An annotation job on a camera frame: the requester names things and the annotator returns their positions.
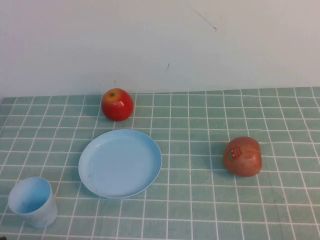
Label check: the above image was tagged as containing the light blue round plate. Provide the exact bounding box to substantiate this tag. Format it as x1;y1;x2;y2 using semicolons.
78;129;163;200

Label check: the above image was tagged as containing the shiny red yellow-topped apple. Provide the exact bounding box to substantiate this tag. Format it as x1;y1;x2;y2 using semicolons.
101;88;135;122

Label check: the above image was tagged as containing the pale red apple with sticker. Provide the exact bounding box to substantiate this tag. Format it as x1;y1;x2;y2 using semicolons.
222;136;263;178

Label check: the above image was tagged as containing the light blue plastic cup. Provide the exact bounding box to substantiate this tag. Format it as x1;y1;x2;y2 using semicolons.
7;176;58;229

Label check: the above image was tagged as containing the green white-checked tablecloth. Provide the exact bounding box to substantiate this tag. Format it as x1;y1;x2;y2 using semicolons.
0;86;320;240

